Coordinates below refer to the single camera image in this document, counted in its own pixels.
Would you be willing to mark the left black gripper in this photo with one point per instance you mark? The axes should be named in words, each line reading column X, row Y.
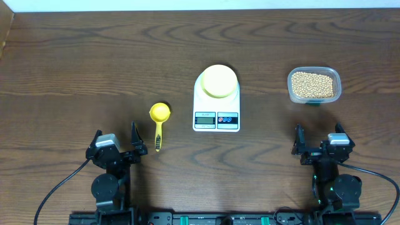
column 138, row 147

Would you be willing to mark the pale yellow bowl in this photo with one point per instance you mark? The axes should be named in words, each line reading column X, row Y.
column 218, row 81

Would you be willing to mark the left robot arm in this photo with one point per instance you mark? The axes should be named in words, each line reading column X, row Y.
column 112, row 190

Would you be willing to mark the white digital kitchen scale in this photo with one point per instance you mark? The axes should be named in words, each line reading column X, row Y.
column 211, row 114

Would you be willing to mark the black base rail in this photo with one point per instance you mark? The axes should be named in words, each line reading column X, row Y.
column 168, row 218

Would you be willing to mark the clear plastic soybean container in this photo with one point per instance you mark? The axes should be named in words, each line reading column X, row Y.
column 314, row 85

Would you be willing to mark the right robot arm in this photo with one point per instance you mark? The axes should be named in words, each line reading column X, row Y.
column 335, row 192

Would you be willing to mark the yellow measuring scoop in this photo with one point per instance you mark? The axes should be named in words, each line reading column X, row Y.
column 159, row 113

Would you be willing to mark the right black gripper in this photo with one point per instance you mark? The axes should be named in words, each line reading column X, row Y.
column 311, row 155

